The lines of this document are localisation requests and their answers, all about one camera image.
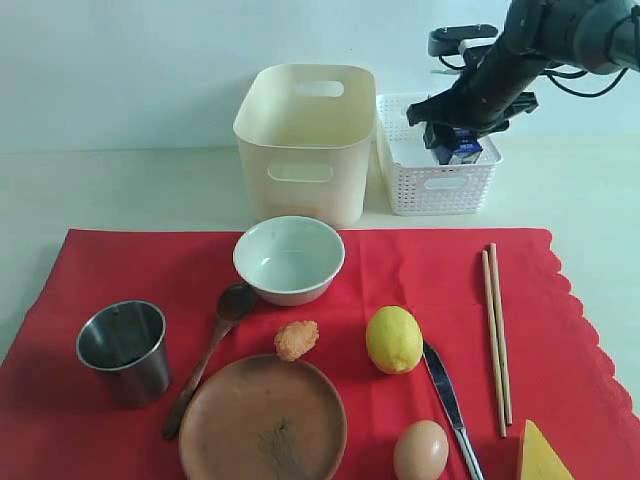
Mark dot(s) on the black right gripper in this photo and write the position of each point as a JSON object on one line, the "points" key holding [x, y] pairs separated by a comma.
{"points": [[484, 99]]}

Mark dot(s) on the blue white milk carton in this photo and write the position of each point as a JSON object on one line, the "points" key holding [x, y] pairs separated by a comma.
{"points": [[457, 146]]}

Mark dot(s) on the yellow lemon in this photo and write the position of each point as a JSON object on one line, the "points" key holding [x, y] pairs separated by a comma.
{"points": [[394, 340]]}

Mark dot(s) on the brown egg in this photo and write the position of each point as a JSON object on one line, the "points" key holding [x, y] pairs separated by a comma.
{"points": [[421, 452]]}

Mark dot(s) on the yellow cheese wedge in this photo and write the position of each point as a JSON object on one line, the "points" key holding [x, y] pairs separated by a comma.
{"points": [[537, 459]]}

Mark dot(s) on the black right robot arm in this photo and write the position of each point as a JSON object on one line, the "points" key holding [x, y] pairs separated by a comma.
{"points": [[595, 37]]}

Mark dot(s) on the white perforated plastic basket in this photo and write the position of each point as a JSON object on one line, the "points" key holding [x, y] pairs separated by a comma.
{"points": [[417, 183]]}

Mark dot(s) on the cream plastic storage bin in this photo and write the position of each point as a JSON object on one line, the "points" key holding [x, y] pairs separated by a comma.
{"points": [[305, 133]]}

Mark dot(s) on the right wooden chopstick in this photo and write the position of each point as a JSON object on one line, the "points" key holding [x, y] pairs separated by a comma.
{"points": [[501, 337]]}

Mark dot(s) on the wooden chopstick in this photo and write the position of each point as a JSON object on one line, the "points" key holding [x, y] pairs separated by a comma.
{"points": [[493, 339], [501, 337]]}

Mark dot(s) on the pale green ceramic bowl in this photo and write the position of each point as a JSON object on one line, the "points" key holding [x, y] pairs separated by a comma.
{"points": [[289, 260]]}

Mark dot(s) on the orange fried nugget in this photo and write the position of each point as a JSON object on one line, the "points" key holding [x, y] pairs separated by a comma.
{"points": [[296, 339]]}

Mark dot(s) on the silver table knife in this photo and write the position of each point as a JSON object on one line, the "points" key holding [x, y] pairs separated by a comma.
{"points": [[448, 399]]}

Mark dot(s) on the dark wooden spoon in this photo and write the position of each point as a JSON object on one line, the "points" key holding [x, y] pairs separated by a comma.
{"points": [[234, 304]]}

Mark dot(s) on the left wooden chopstick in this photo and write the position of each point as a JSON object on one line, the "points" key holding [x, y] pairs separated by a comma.
{"points": [[493, 339]]}

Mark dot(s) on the brown round plate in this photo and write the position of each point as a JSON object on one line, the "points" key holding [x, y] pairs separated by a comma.
{"points": [[263, 418]]}

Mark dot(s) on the stainless steel cup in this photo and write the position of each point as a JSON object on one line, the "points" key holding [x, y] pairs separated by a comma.
{"points": [[124, 344]]}

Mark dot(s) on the red table cloth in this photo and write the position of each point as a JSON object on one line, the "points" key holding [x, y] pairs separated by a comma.
{"points": [[59, 422]]}

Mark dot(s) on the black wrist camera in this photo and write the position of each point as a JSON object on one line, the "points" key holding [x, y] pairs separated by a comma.
{"points": [[445, 41]]}

